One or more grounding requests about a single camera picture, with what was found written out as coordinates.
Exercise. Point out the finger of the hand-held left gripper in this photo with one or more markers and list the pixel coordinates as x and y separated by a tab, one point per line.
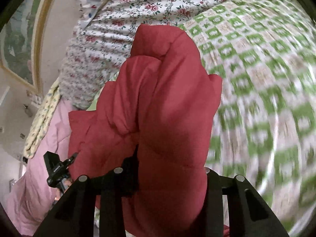
74	158

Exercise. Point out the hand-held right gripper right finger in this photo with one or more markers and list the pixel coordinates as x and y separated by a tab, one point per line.
213	190

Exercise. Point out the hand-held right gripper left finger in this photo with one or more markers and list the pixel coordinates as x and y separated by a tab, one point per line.
130	172

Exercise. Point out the red quilted jacket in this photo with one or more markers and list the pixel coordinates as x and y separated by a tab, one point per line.
160	103

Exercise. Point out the person's left hand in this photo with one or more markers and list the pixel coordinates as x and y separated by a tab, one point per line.
63	190

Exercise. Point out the pink quilt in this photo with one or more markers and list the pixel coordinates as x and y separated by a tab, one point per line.
37	182

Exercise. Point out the yellow floral cloth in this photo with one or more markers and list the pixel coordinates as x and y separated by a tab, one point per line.
42	123

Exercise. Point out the green patterned blanket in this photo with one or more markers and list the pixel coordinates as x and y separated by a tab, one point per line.
259	79

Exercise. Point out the floral bed sheet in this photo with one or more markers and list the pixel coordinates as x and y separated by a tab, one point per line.
111	37

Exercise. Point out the gold framed painting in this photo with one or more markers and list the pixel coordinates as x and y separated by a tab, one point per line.
22	42

